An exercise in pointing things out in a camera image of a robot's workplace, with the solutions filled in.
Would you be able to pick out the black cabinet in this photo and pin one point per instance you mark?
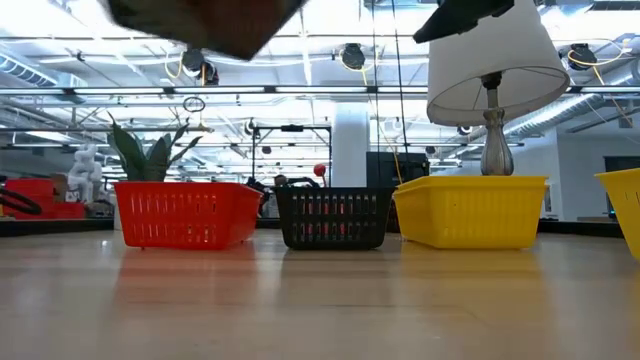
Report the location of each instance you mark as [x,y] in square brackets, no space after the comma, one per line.
[385,170]

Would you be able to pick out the person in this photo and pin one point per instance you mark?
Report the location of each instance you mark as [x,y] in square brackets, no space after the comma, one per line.
[280,181]

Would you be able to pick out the black slotted plastic basket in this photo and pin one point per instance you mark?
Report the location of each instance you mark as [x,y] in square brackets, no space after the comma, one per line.
[225,25]
[334,240]

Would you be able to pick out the red tool cabinet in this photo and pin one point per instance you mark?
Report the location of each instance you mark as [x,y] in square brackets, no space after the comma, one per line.
[30,186]

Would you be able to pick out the white building column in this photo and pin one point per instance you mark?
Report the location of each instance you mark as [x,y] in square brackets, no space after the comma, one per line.
[350,150]

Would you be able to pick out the white shade table lamp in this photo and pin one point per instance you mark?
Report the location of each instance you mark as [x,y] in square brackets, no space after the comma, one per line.
[480,55]

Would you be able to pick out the potted snake plant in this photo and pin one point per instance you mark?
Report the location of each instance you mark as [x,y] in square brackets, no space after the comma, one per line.
[135,160]

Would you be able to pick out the red slotted plastic basket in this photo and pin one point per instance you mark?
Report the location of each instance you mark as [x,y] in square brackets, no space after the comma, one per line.
[185,239]

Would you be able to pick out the black aluminium table frame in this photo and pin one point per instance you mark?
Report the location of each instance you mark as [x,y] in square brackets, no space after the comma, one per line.
[50,227]

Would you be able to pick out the yellow slotted plastic basket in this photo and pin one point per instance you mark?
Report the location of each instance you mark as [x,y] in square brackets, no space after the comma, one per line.
[470,220]
[470,179]
[625,210]

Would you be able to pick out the white sculpture figure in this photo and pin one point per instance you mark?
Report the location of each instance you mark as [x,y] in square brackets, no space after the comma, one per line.
[85,172]

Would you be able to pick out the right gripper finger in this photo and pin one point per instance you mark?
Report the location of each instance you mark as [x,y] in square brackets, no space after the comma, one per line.
[465,15]

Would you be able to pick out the brown cardboard box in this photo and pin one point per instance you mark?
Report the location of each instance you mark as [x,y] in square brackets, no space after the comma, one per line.
[59,185]

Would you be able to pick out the red ball on stick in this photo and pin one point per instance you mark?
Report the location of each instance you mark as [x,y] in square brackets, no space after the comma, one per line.
[319,170]

